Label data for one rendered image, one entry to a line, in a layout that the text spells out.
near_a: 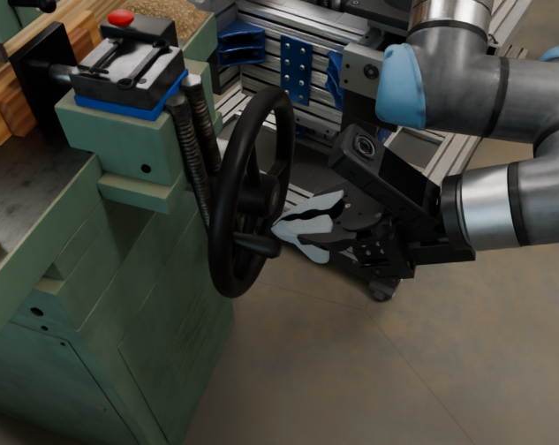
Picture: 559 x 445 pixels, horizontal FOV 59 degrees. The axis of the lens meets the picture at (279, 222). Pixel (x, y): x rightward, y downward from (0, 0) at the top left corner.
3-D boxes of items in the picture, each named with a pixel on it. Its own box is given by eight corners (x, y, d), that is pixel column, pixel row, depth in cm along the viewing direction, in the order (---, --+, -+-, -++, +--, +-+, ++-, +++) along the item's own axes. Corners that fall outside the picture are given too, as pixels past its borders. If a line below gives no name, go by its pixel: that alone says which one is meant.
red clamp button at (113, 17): (126, 30, 56) (124, 21, 56) (103, 26, 57) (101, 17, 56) (139, 18, 58) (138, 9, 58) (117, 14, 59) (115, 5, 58)
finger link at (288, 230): (283, 275, 58) (356, 268, 53) (258, 241, 55) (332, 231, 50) (291, 254, 60) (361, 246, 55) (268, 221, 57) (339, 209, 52)
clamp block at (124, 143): (171, 190, 60) (157, 131, 53) (74, 166, 63) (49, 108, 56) (218, 117, 69) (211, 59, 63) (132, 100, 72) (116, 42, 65)
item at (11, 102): (24, 138, 62) (6, 102, 58) (11, 134, 62) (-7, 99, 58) (99, 63, 73) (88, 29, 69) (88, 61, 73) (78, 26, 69)
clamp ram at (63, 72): (87, 132, 62) (64, 68, 55) (36, 121, 63) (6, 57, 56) (124, 92, 67) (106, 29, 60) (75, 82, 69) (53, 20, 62)
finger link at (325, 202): (291, 254, 60) (361, 246, 55) (268, 221, 57) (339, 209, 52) (298, 235, 62) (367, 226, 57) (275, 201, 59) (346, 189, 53)
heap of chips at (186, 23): (186, 40, 77) (183, 17, 74) (107, 26, 80) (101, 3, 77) (209, 13, 83) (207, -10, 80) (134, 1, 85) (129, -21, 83)
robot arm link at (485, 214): (506, 205, 40) (508, 141, 45) (448, 213, 42) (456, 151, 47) (525, 264, 44) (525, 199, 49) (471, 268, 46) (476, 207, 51)
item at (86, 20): (0, 146, 61) (-21, 108, 57) (-11, 143, 61) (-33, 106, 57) (103, 47, 76) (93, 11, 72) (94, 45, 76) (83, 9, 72)
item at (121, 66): (154, 122, 54) (145, 78, 50) (68, 103, 57) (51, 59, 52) (203, 59, 63) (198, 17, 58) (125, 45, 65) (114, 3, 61)
